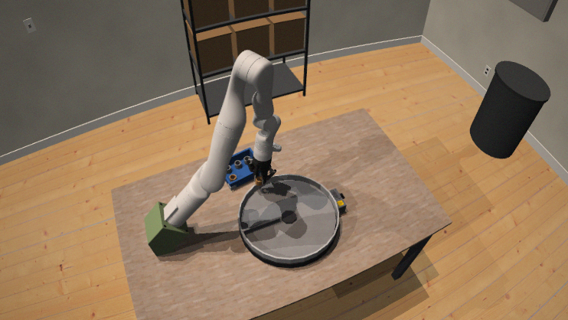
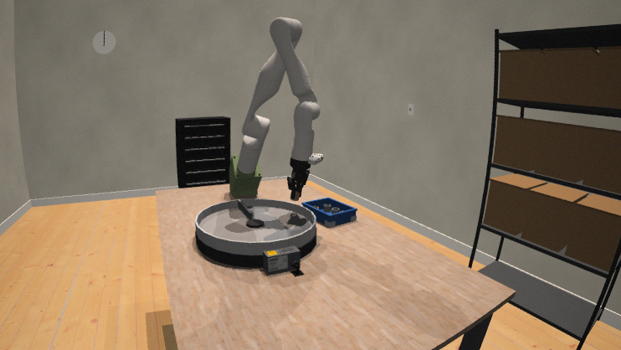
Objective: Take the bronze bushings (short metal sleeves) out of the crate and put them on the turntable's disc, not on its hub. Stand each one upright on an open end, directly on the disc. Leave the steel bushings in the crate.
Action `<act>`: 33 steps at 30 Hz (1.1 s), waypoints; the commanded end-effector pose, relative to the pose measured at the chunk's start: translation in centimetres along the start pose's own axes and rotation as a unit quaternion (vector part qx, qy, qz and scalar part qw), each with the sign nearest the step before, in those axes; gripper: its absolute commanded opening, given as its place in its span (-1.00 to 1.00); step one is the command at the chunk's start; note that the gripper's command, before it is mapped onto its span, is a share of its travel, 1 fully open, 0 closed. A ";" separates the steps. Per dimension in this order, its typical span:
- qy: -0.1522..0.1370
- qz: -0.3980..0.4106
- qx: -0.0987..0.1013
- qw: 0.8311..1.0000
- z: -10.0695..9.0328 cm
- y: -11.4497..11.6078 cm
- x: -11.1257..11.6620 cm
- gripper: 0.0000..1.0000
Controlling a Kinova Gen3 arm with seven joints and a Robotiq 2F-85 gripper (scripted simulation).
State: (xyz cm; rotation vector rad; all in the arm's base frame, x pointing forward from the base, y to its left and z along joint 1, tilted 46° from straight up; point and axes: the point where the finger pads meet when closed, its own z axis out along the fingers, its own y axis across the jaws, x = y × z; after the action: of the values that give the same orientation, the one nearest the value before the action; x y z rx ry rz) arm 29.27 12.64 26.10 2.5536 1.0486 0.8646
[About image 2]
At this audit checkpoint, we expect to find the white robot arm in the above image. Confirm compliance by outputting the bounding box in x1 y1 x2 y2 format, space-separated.
238 18 324 174

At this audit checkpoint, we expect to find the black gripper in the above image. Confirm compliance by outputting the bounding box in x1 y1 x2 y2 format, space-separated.
287 157 311 200

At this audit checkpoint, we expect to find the blue crate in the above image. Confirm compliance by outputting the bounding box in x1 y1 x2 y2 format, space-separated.
301 198 357 228

